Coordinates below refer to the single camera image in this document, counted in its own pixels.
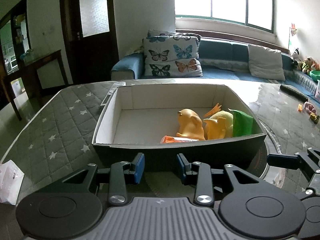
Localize green sponge block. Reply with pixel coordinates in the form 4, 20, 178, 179
228, 108, 254, 137

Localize pale yellow plush duck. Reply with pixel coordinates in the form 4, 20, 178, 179
204, 103, 233, 139

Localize orange sponge block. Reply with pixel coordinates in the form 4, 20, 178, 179
160, 135, 199, 144

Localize small yellow rubber duck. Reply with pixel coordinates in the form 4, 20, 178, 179
176, 109, 205, 141

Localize small yellow toy truck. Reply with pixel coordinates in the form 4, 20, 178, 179
309, 113, 320, 124

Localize pink toy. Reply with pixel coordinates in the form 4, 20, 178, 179
304, 101, 317, 115

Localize clear plastic storage bin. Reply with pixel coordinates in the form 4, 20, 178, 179
315, 80, 320, 102

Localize black remote control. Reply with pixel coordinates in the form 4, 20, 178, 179
280, 84, 308, 103

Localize grey cardboard storage box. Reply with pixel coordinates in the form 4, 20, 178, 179
92, 83, 266, 171

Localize green plastic bowl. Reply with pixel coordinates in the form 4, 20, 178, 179
309, 70, 320, 82

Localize stuffed toy pile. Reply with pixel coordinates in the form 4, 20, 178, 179
291, 48, 319, 75

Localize white cushion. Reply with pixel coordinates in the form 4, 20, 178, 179
248, 44, 285, 81

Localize white tissue packet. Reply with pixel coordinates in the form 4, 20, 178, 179
0, 160, 24, 205

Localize blue sofa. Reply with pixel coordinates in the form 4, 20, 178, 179
111, 39, 317, 99

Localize dark wooden side table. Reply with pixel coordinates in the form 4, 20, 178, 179
2, 49, 70, 120

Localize butterfly print pillow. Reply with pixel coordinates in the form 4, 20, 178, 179
143, 32, 203, 77

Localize dark wooden door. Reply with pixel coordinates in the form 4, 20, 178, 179
60, 0, 119, 84

